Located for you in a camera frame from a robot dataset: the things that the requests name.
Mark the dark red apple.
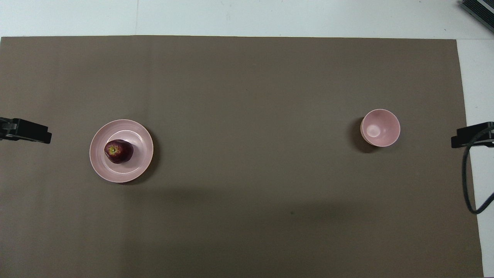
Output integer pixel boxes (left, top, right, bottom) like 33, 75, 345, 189
104, 139, 134, 164

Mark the pink small bowl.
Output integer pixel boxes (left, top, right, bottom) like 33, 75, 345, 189
360, 109, 401, 147

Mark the pink round plate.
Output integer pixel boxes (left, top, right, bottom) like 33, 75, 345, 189
90, 119, 154, 183

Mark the dark grey ribbed device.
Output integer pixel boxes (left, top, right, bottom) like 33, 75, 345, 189
460, 0, 494, 34

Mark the brown table mat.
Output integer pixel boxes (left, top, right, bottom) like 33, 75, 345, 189
0, 36, 484, 278

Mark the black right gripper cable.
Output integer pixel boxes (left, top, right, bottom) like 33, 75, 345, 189
462, 127, 494, 215

